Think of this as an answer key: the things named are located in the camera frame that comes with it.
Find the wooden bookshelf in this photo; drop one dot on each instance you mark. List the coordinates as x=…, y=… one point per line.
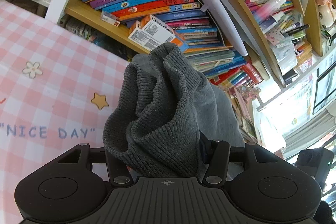
x=78, y=10

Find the orange and white medicine box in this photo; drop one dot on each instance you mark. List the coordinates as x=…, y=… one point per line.
x=162, y=28

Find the pink and white bottle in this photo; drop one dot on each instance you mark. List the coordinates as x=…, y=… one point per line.
x=270, y=7

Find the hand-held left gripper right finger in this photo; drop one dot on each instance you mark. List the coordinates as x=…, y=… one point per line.
x=204, y=149

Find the pile of papers and booklets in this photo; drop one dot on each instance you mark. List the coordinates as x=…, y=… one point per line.
x=246, y=113

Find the white printed medicine box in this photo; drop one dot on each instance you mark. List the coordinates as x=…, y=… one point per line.
x=137, y=36

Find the black marker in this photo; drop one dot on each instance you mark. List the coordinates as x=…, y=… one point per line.
x=296, y=29

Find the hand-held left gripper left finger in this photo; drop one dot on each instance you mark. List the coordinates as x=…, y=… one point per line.
x=114, y=169

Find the pink checkered desk mat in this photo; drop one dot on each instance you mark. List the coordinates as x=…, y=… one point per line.
x=52, y=82

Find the small red and white box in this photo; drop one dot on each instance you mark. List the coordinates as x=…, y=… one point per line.
x=110, y=18

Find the grey sweatshirt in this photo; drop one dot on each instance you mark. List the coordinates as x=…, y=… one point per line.
x=157, y=113

